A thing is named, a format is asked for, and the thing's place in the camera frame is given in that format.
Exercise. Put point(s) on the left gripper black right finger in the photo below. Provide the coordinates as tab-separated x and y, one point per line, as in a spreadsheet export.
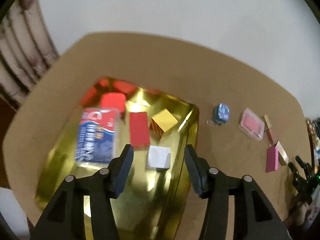
254	215

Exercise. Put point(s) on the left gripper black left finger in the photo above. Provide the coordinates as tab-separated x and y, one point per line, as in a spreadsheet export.
63	217

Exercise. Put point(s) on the blue red card box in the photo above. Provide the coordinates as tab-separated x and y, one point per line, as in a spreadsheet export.
97	136

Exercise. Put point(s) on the red square box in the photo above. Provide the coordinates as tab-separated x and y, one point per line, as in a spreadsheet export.
114	100

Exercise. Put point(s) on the cluttered side shelf items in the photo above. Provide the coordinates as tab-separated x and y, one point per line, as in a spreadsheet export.
305	208

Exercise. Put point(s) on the pink sticky note block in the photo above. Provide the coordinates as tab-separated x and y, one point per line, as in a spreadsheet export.
272	159

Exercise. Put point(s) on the gold pink lipstick tube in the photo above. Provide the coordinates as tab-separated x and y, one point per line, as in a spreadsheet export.
271	134

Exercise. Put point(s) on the tan table cloth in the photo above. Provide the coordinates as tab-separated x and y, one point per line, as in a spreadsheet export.
184	70

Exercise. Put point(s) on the clear case with pink card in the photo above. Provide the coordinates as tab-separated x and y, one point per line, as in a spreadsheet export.
252	125

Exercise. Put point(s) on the white square box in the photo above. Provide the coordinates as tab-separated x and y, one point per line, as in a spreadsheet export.
159	157

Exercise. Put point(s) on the flat red box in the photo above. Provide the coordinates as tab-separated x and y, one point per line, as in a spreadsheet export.
139	130

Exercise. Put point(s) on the red gold-lined tin box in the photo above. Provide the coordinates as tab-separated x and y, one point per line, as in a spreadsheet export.
152	202

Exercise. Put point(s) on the gold zigzag cube box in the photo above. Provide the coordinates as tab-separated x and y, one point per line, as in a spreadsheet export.
162	122

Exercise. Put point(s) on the patterned beige curtain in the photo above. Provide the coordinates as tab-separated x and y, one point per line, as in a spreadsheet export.
27	50

